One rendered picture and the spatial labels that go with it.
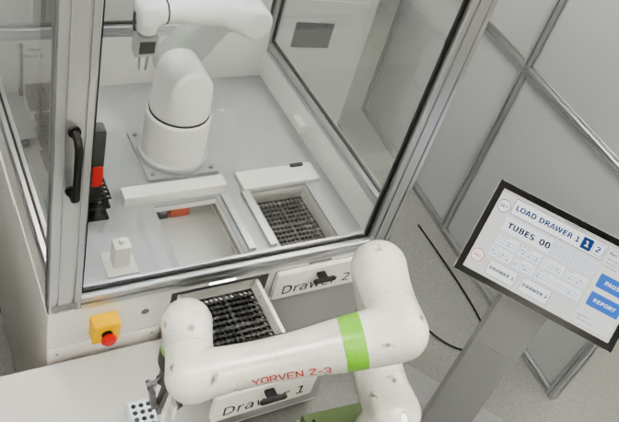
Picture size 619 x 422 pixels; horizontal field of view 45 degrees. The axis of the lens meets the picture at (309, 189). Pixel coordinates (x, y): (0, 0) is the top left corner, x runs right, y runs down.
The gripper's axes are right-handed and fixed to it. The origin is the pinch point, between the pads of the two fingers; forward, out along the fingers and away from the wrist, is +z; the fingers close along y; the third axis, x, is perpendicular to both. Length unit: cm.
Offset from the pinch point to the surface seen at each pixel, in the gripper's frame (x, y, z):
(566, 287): 3, 121, -16
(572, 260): 7, 124, -23
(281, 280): 31, 42, -3
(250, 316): 21.4, 28.6, -2.0
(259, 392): -1.9, 22.9, -2.5
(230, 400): -2.5, 15.1, -2.5
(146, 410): 5.8, -2.7, 8.5
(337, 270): 33, 61, -2
